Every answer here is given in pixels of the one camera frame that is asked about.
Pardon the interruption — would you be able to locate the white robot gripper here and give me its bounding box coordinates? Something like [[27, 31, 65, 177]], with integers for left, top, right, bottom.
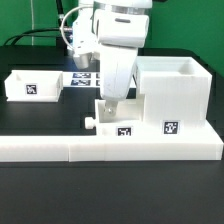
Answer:
[[100, 45, 138, 115]]

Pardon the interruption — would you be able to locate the white front drawer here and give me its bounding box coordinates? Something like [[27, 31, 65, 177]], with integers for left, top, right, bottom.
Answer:
[[85, 99, 146, 136]]

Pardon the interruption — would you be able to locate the white drawer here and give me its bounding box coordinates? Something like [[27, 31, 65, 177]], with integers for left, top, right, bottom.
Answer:
[[4, 70, 63, 102], [85, 99, 146, 136]]

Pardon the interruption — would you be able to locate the white drawer cabinet box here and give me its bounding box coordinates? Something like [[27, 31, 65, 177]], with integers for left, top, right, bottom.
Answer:
[[136, 56, 212, 127]]

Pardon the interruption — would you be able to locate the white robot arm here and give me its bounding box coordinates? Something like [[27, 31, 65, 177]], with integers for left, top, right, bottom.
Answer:
[[65, 0, 166, 114]]

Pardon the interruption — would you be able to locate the white rear drawer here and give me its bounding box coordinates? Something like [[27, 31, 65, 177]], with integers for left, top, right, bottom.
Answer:
[[4, 70, 63, 102]]

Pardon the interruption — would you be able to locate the white marker sheet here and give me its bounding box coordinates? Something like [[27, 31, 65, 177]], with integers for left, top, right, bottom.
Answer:
[[63, 72, 100, 88]]

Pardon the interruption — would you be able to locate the white L-shaped fence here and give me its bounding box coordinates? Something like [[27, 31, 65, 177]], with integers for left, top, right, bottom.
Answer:
[[0, 121, 224, 162]]

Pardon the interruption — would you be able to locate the black cable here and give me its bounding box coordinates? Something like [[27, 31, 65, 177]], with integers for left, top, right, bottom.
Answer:
[[3, 0, 74, 47]]

